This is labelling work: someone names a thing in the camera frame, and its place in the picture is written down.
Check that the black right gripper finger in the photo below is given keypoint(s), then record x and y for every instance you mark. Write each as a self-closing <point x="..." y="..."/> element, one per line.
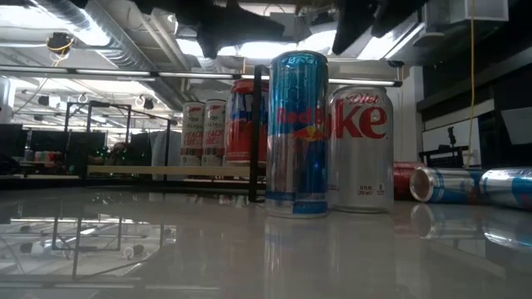
<point x="353" y="21"/>
<point x="395" y="12"/>

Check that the long ceiling light strip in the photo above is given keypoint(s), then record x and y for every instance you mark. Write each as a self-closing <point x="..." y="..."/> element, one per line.
<point x="187" y="75"/>

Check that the black workstation frame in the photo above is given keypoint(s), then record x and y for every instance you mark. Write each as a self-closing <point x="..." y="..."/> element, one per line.
<point x="129" y="124"/>

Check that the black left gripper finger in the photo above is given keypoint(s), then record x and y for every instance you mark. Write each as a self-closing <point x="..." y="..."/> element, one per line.
<point x="237" y="25"/>
<point x="210" y="49"/>

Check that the red Coca-Cola can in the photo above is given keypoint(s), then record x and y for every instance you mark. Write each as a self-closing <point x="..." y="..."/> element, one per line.
<point x="402" y="180"/>

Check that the blue and silver slim can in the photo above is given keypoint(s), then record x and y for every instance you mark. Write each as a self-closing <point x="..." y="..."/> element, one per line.
<point x="297" y="145"/>
<point x="509" y="187"/>
<point x="449" y="185"/>

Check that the black ceiling-mounted device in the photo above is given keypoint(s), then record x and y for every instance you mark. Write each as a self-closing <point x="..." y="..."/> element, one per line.
<point x="58" y="41"/>

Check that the white slim can black lid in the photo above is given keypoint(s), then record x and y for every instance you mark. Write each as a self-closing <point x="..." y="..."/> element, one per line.
<point x="214" y="133"/>
<point x="192" y="133"/>

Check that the person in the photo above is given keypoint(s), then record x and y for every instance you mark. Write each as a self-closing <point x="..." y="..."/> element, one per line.
<point x="120" y="151"/>

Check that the ribbed silver ceiling duct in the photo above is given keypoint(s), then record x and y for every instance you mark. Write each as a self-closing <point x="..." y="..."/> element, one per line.
<point x="104" y="25"/>

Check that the silver Diet Coke can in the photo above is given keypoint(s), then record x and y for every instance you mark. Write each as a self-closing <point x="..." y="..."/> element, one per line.
<point x="361" y="158"/>

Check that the red Fanta can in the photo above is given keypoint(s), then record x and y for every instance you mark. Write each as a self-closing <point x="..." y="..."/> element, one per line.
<point x="241" y="133"/>

